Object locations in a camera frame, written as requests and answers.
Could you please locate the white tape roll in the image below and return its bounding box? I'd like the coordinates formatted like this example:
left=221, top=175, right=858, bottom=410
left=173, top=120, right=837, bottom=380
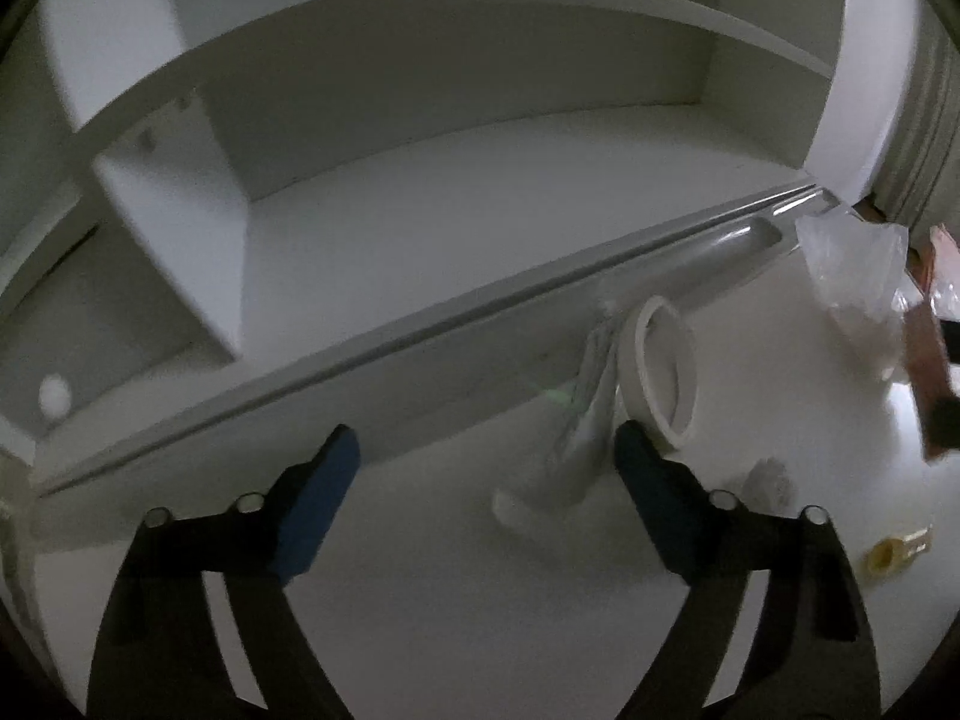
left=616, top=295, right=700, bottom=455

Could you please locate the small grey drawer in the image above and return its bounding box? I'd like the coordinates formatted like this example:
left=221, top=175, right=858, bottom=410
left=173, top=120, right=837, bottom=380
left=0, top=221, right=241, bottom=458

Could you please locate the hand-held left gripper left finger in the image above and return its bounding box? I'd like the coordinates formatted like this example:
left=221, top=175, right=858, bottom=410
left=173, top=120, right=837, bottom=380
left=86, top=424, right=361, bottom=720

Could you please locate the brown packet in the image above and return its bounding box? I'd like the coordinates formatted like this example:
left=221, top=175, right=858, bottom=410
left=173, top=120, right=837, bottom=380
left=902, top=298, right=960, bottom=466

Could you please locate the yellow wrapper strip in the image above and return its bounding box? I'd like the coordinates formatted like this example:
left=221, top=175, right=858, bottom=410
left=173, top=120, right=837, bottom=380
left=859, top=523, right=937, bottom=582

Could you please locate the clear plastic bag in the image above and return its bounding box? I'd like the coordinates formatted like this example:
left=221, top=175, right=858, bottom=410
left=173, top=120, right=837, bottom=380
left=795, top=202, right=912, bottom=383

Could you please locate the grey desk shelf unit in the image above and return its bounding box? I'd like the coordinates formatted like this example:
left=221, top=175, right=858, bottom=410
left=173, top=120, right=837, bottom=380
left=0, top=0, right=860, bottom=500

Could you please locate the white drawer knob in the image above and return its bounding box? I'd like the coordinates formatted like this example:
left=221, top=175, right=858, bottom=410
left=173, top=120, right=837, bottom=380
left=37, top=376, right=72, bottom=417

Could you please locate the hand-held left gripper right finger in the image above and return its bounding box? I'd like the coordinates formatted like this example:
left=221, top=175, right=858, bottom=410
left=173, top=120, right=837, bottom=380
left=611, top=420, right=882, bottom=720

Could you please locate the clear plastic wrapper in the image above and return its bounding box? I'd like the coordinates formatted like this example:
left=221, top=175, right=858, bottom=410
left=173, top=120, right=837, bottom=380
left=491, top=292, right=627, bottom=537

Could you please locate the pale ribbed curtain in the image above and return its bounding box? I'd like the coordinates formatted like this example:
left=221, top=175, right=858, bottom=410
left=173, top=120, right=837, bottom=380
left=874, top=15, right=960, bottom=233

